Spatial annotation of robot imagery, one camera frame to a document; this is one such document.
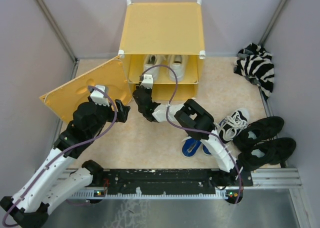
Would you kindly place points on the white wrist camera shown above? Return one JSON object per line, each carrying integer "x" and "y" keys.
{"x": 98, "y": 95}
{"x": 146, "y": 81}

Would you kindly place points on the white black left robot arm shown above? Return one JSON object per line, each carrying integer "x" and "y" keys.
{"x": 32, "y": 205}

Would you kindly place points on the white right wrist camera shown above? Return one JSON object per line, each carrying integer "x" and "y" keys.
{"x": 146, "y": 81}

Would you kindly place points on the black white striped cloth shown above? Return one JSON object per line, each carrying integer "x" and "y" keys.
{"x": 255, "y": 64}

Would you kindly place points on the white sneaker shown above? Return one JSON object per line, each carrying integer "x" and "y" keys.
{"x": 178, "y": 64}
{"x": 152, "y": 60}

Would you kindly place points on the blue canvas shoe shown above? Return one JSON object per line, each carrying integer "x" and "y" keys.
{"x": 205, "y": 150}
{"x": 190, "y": 146}

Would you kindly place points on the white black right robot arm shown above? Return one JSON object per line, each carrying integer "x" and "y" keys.
{"x": 201, "y": 128}

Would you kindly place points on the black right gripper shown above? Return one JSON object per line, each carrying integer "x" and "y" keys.
{"x": 150, "y": 90}

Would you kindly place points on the yellow cabinet door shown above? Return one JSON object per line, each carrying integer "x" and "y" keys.
{"x": 64, "y": 100}

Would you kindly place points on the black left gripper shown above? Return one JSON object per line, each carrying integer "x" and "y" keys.
{"x": 122, "y": 110}

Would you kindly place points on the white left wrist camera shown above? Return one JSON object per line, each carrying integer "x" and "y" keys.
{"x": 98, "y": 95}

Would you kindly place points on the black sneaker upper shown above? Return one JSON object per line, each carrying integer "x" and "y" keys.
{"x": 261, "y": 130}

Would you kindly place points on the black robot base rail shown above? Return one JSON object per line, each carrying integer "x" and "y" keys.
{"x": 163, "y": 184}

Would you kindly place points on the black white canvas shoe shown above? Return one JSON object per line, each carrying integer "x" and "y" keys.
{"x": 231, "y": 126}

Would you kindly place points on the yellow plastic shoe cabinet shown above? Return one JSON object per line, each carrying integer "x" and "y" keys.
{"x": 165, "y": 29}

